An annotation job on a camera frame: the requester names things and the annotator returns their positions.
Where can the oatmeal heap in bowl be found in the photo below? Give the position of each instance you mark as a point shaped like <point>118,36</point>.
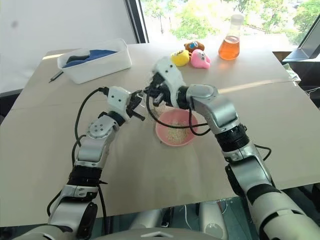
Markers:
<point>178,133</point>

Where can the white plastic bin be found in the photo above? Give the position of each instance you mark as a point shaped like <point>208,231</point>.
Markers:
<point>100,66</point>

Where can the dark pen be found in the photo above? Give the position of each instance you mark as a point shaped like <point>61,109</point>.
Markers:
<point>56,76</point>

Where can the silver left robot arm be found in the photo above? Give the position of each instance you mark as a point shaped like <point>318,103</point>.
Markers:
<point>91,147</point>

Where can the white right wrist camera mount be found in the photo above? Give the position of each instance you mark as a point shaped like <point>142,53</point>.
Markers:
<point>170,75</point>

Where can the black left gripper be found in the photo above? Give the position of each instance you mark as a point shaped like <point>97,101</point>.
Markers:
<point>130,105</point>

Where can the pink plush toy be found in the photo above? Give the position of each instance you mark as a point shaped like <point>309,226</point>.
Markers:
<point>200,59</point>

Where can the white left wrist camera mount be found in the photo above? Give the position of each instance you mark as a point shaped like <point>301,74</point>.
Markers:
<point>117,98</point>

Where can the dark side desk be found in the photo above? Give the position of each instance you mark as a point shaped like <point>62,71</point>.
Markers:
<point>303,72</point>

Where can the white cloth item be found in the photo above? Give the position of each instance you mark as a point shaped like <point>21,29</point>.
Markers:
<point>82,52</point>

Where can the grey rounded shape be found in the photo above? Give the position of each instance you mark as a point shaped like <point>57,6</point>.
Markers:
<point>212,220</point>
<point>146,220</point>

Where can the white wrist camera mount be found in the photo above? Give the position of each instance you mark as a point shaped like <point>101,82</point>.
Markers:
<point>170,75</point>
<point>117,98</point>

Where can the glass flask with orange liquid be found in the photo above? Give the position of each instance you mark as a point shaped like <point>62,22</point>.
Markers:
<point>229,46</point>

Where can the blue cloth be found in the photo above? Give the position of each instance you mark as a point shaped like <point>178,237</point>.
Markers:
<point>101,53</point>

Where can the spoon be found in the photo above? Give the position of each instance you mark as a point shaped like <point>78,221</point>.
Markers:
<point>157,106</point>

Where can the silver robot torso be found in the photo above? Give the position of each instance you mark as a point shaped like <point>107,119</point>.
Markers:
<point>140,233</point>

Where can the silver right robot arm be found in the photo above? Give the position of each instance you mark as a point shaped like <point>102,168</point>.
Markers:
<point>225,117</point>

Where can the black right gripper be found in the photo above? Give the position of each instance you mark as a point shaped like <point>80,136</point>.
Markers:
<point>158,85</point>

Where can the yellow plush toy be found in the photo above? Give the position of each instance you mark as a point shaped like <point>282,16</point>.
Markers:
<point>180,58</point>

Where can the black cloth item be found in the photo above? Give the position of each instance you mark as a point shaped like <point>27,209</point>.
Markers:
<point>75,59</point>

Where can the black window frame post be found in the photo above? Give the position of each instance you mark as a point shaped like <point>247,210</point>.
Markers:
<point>138,20</point>

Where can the brown plush toy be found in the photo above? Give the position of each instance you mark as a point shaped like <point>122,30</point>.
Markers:
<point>194,46</point>

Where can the pink bowl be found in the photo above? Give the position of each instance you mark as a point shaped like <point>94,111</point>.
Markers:
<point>185,142</point>

